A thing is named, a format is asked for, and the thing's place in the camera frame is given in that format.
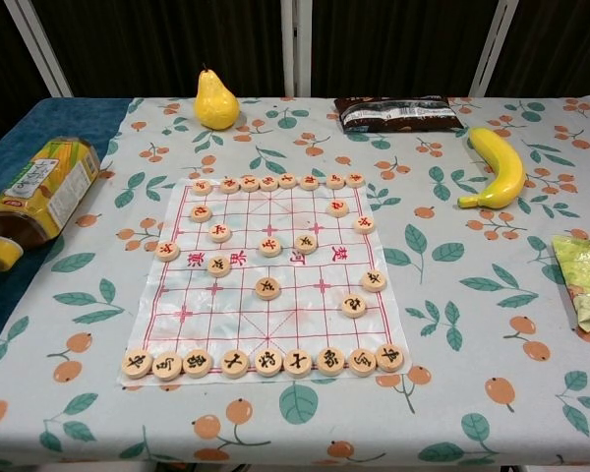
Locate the yellow label tea bottle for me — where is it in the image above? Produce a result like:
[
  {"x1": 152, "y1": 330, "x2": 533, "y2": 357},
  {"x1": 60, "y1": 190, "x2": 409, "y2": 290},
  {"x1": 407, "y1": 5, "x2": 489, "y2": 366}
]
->
[{"x1": 0, "y1": 139, "x2": 102, "y2": 271}]

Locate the yellow banana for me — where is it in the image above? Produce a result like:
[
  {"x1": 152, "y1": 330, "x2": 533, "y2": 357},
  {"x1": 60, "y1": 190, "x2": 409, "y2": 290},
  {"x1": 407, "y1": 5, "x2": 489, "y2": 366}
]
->
[{"x1": 457, "y1": 126, "x2": 527, "y2": 210}]

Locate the floral fruit print tablecloth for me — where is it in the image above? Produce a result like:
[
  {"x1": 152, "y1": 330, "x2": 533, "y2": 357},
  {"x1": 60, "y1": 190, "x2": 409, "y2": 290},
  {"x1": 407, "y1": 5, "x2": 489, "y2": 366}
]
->
[{"x1": 0, "y1": 95, "x2": 590, "y2": 472}]

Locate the wooden chess piece black character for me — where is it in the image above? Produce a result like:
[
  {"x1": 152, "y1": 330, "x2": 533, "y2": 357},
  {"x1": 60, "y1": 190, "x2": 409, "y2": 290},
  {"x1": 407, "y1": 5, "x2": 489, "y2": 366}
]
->
[
  {"x1": 206, "y1": 255, "x2": 233, "y2": 278},
  {"x1": 347, "y1": 347, "x2": 380, "y2": 379},
  {"x1": 219, "y1": 348, "x2": 253, "y2": 379},
  {"x1": 340, "y1": 293, "x2": 369, "y2": 320},
  {"x1": 375, "y1": 343, "x2": 407, "y2": 374},
  {"x1": 254, "y1": 275, "x2": 283, "y2": 301},
  {"x1": 151, "y1": 350, "x2": 184, "y2": 383},
  {"x1": 292, "y1": 231, "x2": 319, "y2": 254},
  {"x1": 253, "y1": 347, "x2": 285, "y2": 379},
  {"x1": 120, "y1": 348, "x2": 154, "y2": 381},
  {"x1": 283, "y1": 347, "x2": 316, "y2": 379},
  {"x1": 181, "y1": 347, "x2": 214, "y2": 379},
  {"x1": 360, "y1": 268, "x2": 388, "y2": 294},
  {"x1": 315, "y1": 347, "x2": 347, "y2": 378}
]

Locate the brown snack packet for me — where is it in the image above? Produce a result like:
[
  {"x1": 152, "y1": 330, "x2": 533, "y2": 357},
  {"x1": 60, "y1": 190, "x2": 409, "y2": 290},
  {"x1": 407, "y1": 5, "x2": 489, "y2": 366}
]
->
[{"x1": 334, "y1": 94, "x2": 461, "y2": 135}]

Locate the white red-lined chess board sheet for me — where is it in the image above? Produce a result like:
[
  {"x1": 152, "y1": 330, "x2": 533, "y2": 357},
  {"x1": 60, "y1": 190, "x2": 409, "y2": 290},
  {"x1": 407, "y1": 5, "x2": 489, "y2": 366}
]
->
[{"x1": 119, "y1": 174, "x2": 409, "y2": 387}]

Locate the white metal frame post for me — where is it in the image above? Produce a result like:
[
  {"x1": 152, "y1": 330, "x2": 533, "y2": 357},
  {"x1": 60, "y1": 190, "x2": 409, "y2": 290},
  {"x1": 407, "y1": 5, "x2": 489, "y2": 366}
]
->
[
  {"x1": 468, "y1": 0, "x2": 518, "y2": 97},
  {"x1": 3, "y1": 0, "x2": 75, "y2": 99},
  {"x1": 281, "y1": 0, "x2": 315, "y2": 97}
]

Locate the blue table cloth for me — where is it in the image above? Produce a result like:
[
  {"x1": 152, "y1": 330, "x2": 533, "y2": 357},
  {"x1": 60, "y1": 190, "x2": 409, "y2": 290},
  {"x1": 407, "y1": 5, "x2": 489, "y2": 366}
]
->
[{"x1": 0, "y1": 96, "x2": 132, "y2": 370}]

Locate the yellow pear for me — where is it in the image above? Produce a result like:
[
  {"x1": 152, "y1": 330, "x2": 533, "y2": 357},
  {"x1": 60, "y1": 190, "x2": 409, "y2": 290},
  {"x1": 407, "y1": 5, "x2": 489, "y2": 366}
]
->
[{"x1": 194, "y1": 62, "x2": 241, "y2": 131}]

